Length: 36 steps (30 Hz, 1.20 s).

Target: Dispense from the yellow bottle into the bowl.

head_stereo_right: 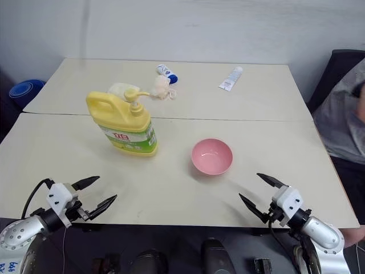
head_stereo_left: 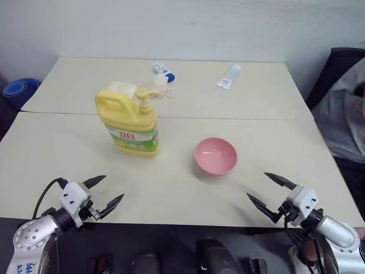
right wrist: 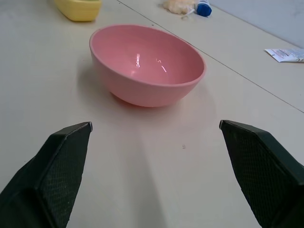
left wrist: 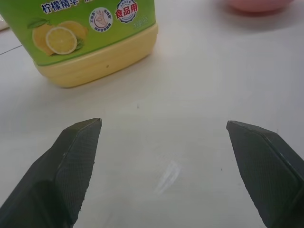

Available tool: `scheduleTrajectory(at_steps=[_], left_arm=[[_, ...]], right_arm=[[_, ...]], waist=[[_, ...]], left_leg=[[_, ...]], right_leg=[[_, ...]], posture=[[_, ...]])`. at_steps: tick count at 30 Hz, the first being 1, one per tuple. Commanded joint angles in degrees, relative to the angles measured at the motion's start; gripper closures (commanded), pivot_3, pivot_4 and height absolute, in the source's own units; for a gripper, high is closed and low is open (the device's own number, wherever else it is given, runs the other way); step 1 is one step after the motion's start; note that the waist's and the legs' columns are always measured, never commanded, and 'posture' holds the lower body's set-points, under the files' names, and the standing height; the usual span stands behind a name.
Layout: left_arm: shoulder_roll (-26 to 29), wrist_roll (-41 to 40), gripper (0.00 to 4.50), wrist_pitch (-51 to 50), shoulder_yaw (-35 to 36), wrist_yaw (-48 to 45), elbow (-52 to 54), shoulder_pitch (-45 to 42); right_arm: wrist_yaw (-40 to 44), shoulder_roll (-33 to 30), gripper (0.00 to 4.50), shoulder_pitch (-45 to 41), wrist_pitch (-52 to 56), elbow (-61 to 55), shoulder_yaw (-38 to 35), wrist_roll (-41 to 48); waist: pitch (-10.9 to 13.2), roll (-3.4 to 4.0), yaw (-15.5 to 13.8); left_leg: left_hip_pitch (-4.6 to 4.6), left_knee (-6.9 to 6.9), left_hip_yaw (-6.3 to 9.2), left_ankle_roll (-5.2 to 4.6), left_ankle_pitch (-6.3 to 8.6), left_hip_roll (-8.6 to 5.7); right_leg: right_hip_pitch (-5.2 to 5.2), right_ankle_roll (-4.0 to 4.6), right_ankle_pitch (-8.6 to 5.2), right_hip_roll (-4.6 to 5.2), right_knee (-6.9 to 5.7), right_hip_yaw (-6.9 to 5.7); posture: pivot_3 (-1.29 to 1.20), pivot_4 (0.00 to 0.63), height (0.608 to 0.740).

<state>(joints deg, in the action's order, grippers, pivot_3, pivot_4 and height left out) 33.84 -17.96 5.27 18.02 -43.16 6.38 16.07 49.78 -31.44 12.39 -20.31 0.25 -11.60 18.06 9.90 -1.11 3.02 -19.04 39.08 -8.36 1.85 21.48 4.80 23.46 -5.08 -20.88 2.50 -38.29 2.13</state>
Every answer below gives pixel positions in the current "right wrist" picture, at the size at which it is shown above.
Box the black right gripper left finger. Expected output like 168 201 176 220
0 122 93 228

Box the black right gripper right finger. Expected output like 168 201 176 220
218 119 304 228

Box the blue capped white bottle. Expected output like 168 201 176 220
196 0 213 18

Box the white printed packet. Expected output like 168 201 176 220
264 48 304 63

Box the pink plastic bowl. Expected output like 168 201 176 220
89 23 208 108

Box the pale yellow scouring sponge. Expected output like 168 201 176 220
161 0 198 20

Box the yellow plastic container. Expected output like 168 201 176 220
53 0 103 22

